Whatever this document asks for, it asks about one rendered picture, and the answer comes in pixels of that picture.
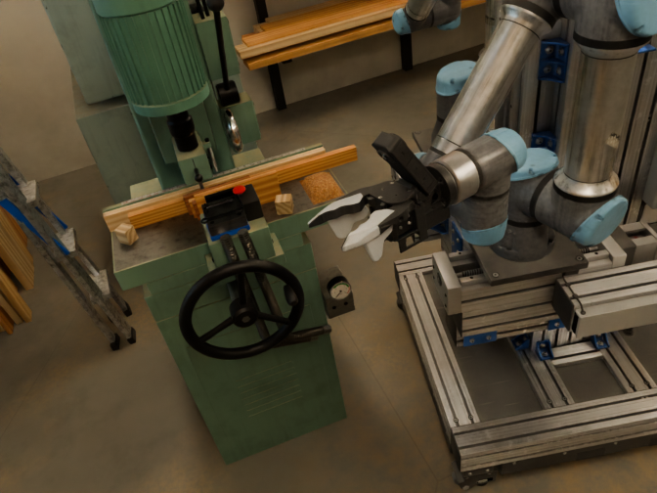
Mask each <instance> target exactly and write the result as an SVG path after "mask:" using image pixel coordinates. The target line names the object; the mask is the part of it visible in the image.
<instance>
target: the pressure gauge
mask: <svg viewBox="0 0 657 493"><path fill-rule="evenodd" d="M327 290H328V293H329V295H330V297H331V298H332V299H334V300H340V299H343V298H345V297H347V296H348V295H349V294H350V292H351V290H352V287H351V285H350V284H349V282H348V280H347V279H346V278H345V277H343V276H337V277H334V278H332V279H331V280H330V281H329V282H328V285H327ZM340 291H342V292H340Z"/></svg>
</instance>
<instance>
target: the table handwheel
mask: <svg viewBox="0 0 657 493"><path fill-rule="evenodd" d="M250 272H258V273H266V274H270V275H273V276H275V277H277V278H279V279H281V280H282V281H283V282H285V283H286V284H287V285H290V287H291V288H292V289H293V291H294V292H295V294H296V296H297V298H298V302H297V304H296V305H295V306H292V308H291V311H290V314H289V316H288V318H286V317H281V316H276V315H271V314H267V313H263V312H259V311H257V309H256V306H255V303H254V301H253V299H252V298H250V297H247V296H246V292H245V280H244V273H250ZM234 275H237V278H238V280H234V281H232V282H229V283H226V284H227V287H228V290H229V293H230V296H231V300H232V303H231V304H230V307H229V310H230V314H231V316H230V317H229V318H228V319H226V320H225V321H223V322H222V323H221V324H219V325H218V326H216V327H215V328H213V329H212V330H210V331H209V332H207V333H206V334H204V335H202V336H198V335H197V334H196V332H195V330H194V328H193V324H192V314H193V310H194V308H195V305H196V303H197V301H198V300H199V298H200V297H201V296H202V295H203V294H204V293H205V292H206V291H207V290H208V289H209V288H210V287H212V286H213V285H215V284H216V283H218V282H220V281H222V280H224V279H226V278H228V277H231V276H234ZM304 301H305V299H304V291H303V289H302V286H301V284H300V282H299V281H298V279H297V278H296V277H295V276H294V274H292V273H291V272H290V271H289V270H288V269H286V268H285V267H283V266H282V265H280V264H278V263H275V262H271V261H267V260H260V259H247V260H240V261H235V262H231V263H228V264H225V265H222V266H220V267H218V268H216V269H214V270H212V271H210V272H209V273H207V274H206V275H204V276H203V277H202V278H200V279H199V280H198V281H197V282H196V283H195V284H194V285H193V286H192V287H191V288H190V290H189V291H188V292H187V294H186V296H185V297H184V299H183V302H182V304H181V307H180V311H179V327H180V331H181V333H182V336H183V338H184V339H185V341H186V342H187V343H188V344H189V346H190V347H192V348H193V349H194V350H196V351H197V352H199V353H201V354H203V355H205V356H208V357H211V358H216V359H222V360H238V359H244V358H248V357H252V356H256V355H258V354H261V353H263V352H266V351H268V350H270V349H271V348H273V347H275V346H276V345H278V344H279V343H281V342H282V341H283V340H284V339H285V338H287V337H288V336H289V335H290V333H291V332H292V331H293V330H294V328H295V327H296V326H297V324H298V322H299V320H300V318H301V316H302V313H303V309H304ZM257 319H260V320H265V321H271V322H276V323H280V324H283V325H282V326H281V327H280V328H279V329H278V330H277V331H276V332H275V333H273V334H272V335H271V336H269V337H267V338H265V339H263V340H261V341H259V342H257V343H254V344H251V345H248V346H244V347H237V348H225V347H218V346H215V345H212V344H209V343H207V342H206V341H208V340H209V339H211V338H212V337H214V336H215V335H217V334H218V333H220V332H221V331H223V330H225V329H226V328H228V327H230V326H231V325H233V324H235V325H236V326H237V327H240V328H246V327H249V326H251V325H253V324H254V323H255V322H256V321H257Z"/></svg>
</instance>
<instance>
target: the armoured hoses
mask: <svg viewBox="0 0 657 493"><path fill-rule="evenodd" d="M238 236H239V238H240V241H241V244H242V246H243V249H244V251H245V253H246V256H247V258H248V259H259V256H258V254H257V252H256V249H255V247H254V244H253V242H252V240H251V237H250V236H249V234H248V231H247V229H245V228H243V229H240V230H238ZM220 242H221V244H222V247H223V249H224V250H225V252H226V254H227V257H228V259H229V262H230V263H231V262H235V261H240V258H239V256H238V253H237V251H236V249H235V246H234V242H233V240H232V237H231V235H229V234H225V235H223V236H221V237H220ZM254 274H255V277H256V279H257V281H258V284H259V286H260V288H261V290H262V292H263V294H264V297H265V299H266V301H267V304H268V306H269V308H270V310H271V313H272V315H276V316H281V317H283V314H282V311H281V309H280V306H279V304H278V302H277V300H276V298H275V295H274V293H273V290H272V288H271V285H270V283H269V281H268V278H267V276H266V273H258V272H254ZM244 280H245V292H246V296H247V297H250V298H252V299H253V301H254V303H255V306H256V309H257V311H259V312H261V311H260V309H259V306H258V304H257V301H256V299H255V296H254V294H253V291H252V289H251V286H250V284H249V282H248V279H247V277H246V275H245V273H244ZM255 326H256V328H257V330H258V333H259V334H260V336H261V339H262V340H263V339H265V338H267V337H269V336H270V334H269V331H268V329H267V326H266V324H265V321H264V320H260V319H257V321H256V322H255ZM329 333H331V326H330V325H329V324H327V325H322V326H319V327H315V328H309V329H305V330H301V331H296V332H291V333H290V335H289V336H288V337H287V338H285V339H284V340H283V341H282V342H281V343H279V344H278V345H276V346H275V347H273V348H278V347H282V346H288V345H293V344H298V343H302V342H308V341H314V340H318V338H319V336H320V335H325V334H329Z"/></svg>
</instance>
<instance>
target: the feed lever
mask: <svg viewBox="0 0 657 493"><path fill-rule="evenodd" d="M224 4H225V2H224V0H206V5H207V7H208V9H209V10H210V11H212V12H213V15H214V21H215V28H216V35H217V42H218V49H219V56H220V63H221V69H222V76H223V82H222V83H218V84H216V86H215V89H216V92H217V96H218V99H219V102H220V104H221V106H223V107H227V106H229V105H233V104H237V103H239V102H240V95H239V92H238V88H237V85H236V83H235V81H233V80H229V77H228V70H227V62H226V54H225V46H224V37H223V29H222V22H221V14H220V11H221V10H222V9H223V8H224Z"/></svg>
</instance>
